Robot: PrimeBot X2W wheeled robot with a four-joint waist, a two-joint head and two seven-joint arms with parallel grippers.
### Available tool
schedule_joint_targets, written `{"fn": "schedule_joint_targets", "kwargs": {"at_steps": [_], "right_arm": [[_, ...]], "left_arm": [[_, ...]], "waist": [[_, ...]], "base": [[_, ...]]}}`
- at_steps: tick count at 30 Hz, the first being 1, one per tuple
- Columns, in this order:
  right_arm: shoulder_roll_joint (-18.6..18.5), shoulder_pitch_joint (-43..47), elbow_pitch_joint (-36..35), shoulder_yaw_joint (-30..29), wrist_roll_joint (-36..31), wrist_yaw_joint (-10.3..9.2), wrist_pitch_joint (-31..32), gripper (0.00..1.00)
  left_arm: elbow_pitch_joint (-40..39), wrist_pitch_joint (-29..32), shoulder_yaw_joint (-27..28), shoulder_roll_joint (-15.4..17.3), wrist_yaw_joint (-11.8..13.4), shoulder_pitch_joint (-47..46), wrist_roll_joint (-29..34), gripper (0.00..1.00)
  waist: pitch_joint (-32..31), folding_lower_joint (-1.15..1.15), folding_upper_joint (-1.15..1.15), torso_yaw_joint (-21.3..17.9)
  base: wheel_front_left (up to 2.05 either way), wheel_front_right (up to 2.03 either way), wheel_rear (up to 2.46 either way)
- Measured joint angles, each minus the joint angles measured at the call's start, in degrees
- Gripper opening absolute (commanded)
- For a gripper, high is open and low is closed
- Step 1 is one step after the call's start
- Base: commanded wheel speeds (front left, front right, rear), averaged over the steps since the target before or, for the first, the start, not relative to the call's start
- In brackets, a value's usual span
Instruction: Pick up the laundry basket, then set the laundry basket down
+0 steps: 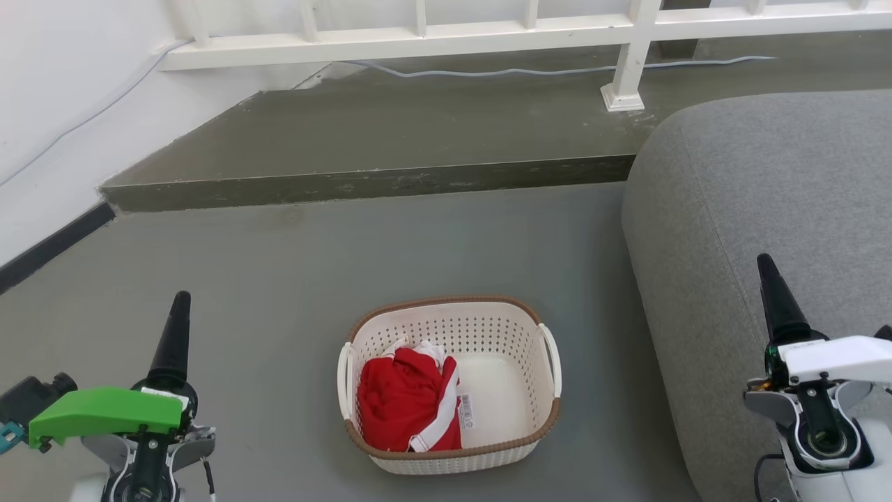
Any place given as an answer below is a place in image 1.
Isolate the cream perforated plastic laundry basket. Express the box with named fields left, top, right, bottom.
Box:
left=337, top=295, right=562, bottom=476

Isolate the grey fabric sofa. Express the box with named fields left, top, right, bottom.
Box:
left=621, top=89, right=892, bottom=502

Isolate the grey cable on wall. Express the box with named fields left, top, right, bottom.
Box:
left=0, top=38, right=197, bottom=189

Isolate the white metal railing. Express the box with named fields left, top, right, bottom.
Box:
left=159, top=0, right=892, bottom=113

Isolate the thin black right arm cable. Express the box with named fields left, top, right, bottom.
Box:
left=753, top=453, right=787, bottom=502

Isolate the black baseboard strip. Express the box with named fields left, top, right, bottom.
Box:
left=0, top=201, right=117, bottom=296

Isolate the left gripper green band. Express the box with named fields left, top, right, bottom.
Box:
left=28, top=291, right=217, bottom=502

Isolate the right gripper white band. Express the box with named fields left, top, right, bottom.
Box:
left=743, top=252, right=892, bottom=475

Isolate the red and white garment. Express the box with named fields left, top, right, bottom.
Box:
left=357, top=338, right=463, bottom=453

